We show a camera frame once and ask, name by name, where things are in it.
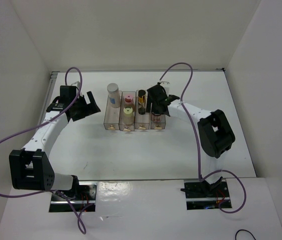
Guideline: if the black-cap gold-band pepper bottle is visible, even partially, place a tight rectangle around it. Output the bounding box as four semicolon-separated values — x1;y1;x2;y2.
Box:
138;89;146;115

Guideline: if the white-lid red-label spice jar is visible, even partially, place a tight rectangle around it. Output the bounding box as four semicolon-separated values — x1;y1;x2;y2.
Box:
151;112;163;123

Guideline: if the pink-lid spice jar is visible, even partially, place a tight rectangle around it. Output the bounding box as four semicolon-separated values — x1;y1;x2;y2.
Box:
124;94;134;108

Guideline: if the tall silver-lid blue-label spice jar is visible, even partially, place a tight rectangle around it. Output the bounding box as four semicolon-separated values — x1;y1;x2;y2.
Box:
107;83;121;108

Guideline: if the yellow-lid spice jar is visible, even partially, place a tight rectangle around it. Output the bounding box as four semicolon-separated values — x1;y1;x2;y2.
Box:
123;107;134;125

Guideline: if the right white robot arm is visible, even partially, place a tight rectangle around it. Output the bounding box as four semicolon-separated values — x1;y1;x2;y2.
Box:
147;83;236;197

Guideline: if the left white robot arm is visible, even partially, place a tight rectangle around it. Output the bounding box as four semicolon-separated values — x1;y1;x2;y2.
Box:
9;85;101;200

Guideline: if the clear bin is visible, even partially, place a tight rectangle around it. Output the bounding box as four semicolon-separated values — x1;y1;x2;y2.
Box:
150;111;166;130
103;91;122;131
134;90;150;131
119;91;136;132

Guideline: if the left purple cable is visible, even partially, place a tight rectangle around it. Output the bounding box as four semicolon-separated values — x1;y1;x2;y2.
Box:
0;66;87;235

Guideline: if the purple cable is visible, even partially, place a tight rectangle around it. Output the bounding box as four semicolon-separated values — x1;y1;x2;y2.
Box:
0;66;87;235
159;62;247;215

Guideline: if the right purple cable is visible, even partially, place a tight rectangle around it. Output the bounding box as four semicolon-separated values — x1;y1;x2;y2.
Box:
159;62;247;215

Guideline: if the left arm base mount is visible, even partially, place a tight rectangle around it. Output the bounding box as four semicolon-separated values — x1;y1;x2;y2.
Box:
49;181;98;213

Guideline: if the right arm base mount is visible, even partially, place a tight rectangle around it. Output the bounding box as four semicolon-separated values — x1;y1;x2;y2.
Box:
180;180;232;210

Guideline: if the black cable on floor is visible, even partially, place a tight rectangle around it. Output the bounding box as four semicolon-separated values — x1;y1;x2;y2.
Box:
235;229;257;240

